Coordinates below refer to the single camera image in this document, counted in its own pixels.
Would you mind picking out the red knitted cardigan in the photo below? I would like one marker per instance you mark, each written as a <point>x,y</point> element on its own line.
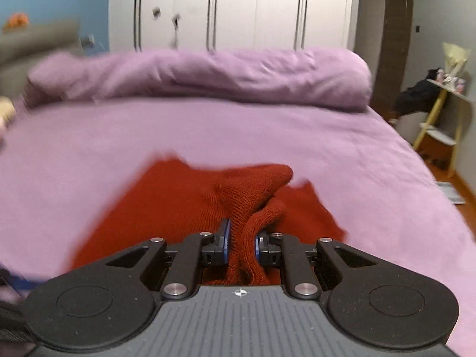
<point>178,200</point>

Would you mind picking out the black cloth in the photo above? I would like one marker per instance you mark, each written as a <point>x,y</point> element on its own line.
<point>412,100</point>

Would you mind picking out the orange toy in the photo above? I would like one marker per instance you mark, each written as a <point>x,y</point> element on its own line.
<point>16,20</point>

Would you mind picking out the cream wrapped bouquet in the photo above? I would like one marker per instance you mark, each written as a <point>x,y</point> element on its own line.
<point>455,59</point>

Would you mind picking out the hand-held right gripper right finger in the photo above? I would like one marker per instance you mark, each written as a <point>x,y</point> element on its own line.
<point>257,248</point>

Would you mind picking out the white wardrobe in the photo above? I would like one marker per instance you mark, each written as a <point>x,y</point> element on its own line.
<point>260,7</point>

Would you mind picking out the yellow-legged side shelf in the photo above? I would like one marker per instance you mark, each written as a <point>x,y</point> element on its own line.
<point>438,108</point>

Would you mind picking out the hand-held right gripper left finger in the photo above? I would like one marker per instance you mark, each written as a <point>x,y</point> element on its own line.
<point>225,240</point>

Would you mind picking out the grey floor mat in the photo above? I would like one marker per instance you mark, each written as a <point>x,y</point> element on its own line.
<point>450,192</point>

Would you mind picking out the bed with purple sheet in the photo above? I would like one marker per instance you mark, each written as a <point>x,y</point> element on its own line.
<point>111,137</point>

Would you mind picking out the small pink figurines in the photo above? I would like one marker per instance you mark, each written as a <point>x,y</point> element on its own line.
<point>452,81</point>

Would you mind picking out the brown door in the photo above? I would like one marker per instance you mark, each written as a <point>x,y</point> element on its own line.
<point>396,44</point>

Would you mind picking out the purple duvet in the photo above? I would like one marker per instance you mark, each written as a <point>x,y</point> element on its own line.
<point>223,74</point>

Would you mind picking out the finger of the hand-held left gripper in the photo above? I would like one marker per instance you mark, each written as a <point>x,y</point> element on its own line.
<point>22,283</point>

